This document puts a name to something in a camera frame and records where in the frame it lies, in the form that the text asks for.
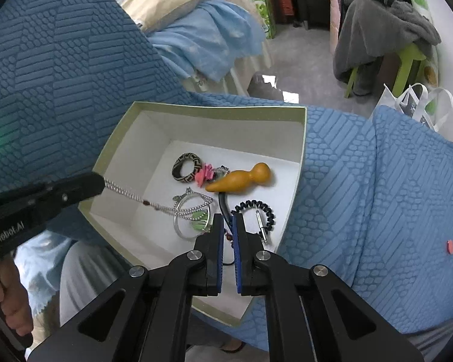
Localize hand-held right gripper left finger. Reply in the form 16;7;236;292
26;213;225;362

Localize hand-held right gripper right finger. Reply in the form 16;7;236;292
232;213;425;362

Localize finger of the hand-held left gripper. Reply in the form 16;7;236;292
35;171;106;229

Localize small silver metal clasp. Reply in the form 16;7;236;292
254;209;269;246

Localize green round hair clip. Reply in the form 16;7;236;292
190;211;213;231

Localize silver bangle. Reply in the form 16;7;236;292
173;192;216;240

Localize black spiral hair tie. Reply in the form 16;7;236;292
230;199;276;235

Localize silver chain necklace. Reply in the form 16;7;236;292
103;180;214;216

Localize orange gourd ornament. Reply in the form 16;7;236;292
205;162;273;193

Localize green white cardboard box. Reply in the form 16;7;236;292
77;101;308;327

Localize black beige patterned bangle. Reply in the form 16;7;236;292
171;153;204;184

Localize person's left hand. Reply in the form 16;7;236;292
0;256;34;348

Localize pale blue printed shirt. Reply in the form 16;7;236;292
15;229;80;315

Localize dark slipper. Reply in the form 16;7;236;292
218;340;247;352

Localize grey trousers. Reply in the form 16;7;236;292
58;241;453;353

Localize blue textured sofa cover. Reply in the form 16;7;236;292
0;0;453;351

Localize light blue blanket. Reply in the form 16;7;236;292
147;0;267;82

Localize pastel pillow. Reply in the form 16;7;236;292
113;0;237;33

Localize white tote bag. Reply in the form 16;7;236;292
373;82;453;133

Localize green paper bag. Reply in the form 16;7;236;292
249;0;277;40

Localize red suitcase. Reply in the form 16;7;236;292
262;0;300;24

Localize green stool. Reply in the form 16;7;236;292
344;43;427;99

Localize grey blanket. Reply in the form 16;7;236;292
333;0;442;97

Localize black suitcase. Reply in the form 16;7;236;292
301;0;331;31

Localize white dotted cushion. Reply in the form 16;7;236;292
405;0;441;88

